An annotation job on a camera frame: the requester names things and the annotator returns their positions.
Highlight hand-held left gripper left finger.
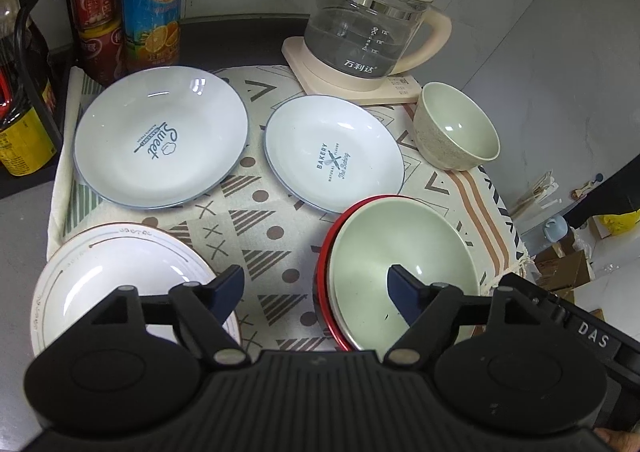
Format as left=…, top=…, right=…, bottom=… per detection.
left=92, top=264, right=251, bottom=368

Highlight cream kettle base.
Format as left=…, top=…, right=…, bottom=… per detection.
left=281, top=36, right=423, bottom=106

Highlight glass kettle with cream lid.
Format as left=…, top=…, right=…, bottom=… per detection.
left=305, top=0, right=453, bottom=79

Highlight cardboard box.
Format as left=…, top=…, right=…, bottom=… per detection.
left=535, top=232, right=596, bottom=293

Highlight small white blue-rimmed plate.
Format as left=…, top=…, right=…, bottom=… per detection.
left=263, top=94, right=406, bottom=214

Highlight pale wooden sticks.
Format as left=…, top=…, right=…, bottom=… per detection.
left=515, top=172, right=558, bottom=219

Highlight red bowl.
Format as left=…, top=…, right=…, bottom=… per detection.
left=312, top=194, right=481, bottom=352

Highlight small blue object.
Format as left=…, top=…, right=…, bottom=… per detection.
left=542, top=216, right=569, bottom=245

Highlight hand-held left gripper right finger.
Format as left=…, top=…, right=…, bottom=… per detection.
left=382, top=264, right=526, bottom=368

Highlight patterned table cloth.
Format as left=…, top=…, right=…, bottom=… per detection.
left=47, top=63, right=531, bottom=353

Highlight small green bowl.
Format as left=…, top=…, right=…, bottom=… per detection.
left=413, top=82, right=501, bottom=172

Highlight cream bowl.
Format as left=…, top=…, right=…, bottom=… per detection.
left=326, top=199, right=481, bottom=348

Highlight yellow plastic bag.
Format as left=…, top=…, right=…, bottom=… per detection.
left=592, top=212, right=640, bottom=238

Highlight dark sauce bottle yellow label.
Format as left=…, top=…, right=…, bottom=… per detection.
left=0, top=0, right=57, bottom=178

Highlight orange juice bottle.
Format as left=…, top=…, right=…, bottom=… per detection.
left=119, top=0, right=186, bottom=73

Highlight white plate with red rim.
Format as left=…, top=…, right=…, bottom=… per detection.
left=31, top=223, right=241, bottom=358

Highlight large white blue-rimmed plate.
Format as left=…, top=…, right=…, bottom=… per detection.
left=74, top=66, right=250, bottom=208

